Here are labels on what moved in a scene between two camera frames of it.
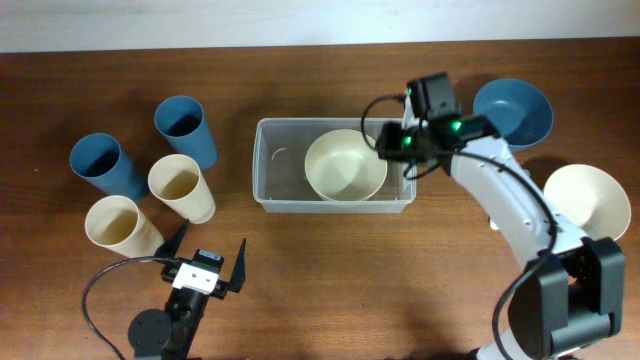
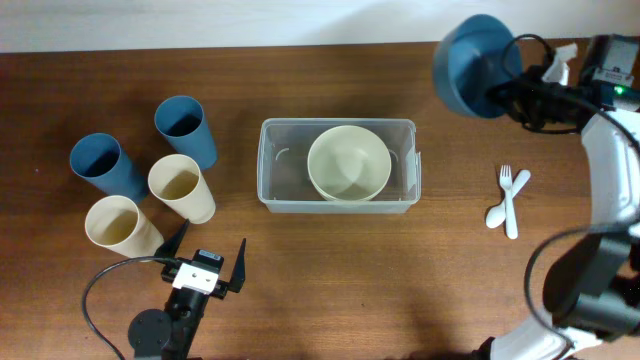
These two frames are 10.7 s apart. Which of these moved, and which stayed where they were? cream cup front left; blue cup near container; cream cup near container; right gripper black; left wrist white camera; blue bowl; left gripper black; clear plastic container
Moved: right gripper black; blue bowl
Stayed: cream cup near container; left wrist white camera; blue cup near container; clear plastic container; cream cup front left; left gripper black
